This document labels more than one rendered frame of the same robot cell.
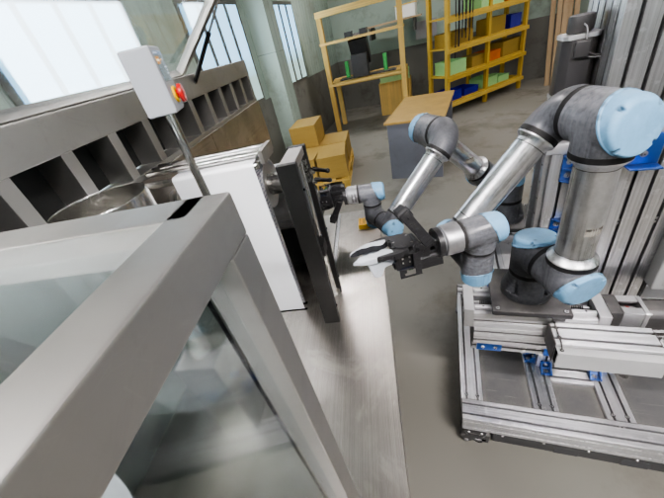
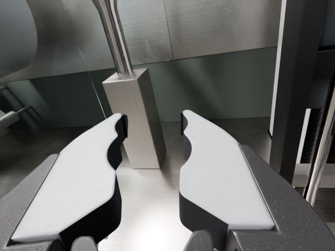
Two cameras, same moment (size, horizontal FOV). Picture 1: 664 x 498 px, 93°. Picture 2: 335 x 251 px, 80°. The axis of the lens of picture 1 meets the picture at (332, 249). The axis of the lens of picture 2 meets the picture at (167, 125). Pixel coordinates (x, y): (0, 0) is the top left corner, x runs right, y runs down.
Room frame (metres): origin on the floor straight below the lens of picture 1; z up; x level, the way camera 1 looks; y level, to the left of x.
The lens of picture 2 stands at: (0.61, -0.16, 1.29)
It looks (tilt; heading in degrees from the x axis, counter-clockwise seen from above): 30 degrees down; 95
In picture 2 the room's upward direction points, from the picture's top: 11 degrees counter-clockwise
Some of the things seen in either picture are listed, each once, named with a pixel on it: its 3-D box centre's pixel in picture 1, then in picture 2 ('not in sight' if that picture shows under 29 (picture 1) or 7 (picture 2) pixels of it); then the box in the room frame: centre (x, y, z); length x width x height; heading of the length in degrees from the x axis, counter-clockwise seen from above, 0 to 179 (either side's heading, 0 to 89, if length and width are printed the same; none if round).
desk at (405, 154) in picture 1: (423, 132); not in sight; (4.15, -1.57, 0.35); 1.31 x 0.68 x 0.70; 150
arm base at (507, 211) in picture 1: (506, 207); not in sight; (1.18, -0.82, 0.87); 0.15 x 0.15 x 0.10
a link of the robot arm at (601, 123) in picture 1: (583, 210); not in sight; (0.60, -0.61, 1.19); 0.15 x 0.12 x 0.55; 1
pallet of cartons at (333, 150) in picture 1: (321, 150); not in sight; (4.51, -0.20, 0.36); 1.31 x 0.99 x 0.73; 156
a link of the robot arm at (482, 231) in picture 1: (479, 231); not in sight; (0.60, -0.35, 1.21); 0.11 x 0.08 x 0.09; 91
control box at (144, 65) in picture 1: (158, 81); not in sight; (0.64, 0.22, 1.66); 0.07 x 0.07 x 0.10; 5
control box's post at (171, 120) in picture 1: (193, 166); not in sight; (0.64, 0.22, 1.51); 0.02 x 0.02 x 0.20
